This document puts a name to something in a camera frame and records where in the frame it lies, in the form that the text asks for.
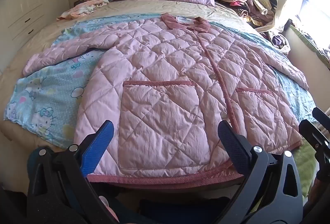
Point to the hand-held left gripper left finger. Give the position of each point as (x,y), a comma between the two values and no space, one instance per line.
(99,145)

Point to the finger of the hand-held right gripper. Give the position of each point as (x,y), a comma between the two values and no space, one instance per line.
(313,133)
(321,117)

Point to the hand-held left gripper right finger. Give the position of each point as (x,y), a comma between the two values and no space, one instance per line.
(233,146)

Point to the pink quilted jacket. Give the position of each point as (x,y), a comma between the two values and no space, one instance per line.
(167,84)

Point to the fabric basket of clothes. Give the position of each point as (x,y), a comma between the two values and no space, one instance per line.
(277,40)

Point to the pile of clothes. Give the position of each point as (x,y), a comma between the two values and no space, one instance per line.
(242,2)

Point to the green rug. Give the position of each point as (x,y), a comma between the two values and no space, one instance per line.
(306,164)

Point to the blue cartoon printed sheet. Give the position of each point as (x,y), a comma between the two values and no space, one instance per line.
(46,100)

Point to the green windowsill cushion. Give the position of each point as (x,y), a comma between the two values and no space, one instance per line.
(309,44)

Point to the person's dark trousers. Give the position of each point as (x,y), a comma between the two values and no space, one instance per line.
(180,209)

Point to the peach and white garment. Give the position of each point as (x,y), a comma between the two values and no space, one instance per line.
(82,8)

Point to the bed with beige sheet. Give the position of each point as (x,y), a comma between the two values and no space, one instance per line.
(154,8)

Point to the cream wardrobe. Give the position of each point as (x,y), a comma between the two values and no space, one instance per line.
(28,2)

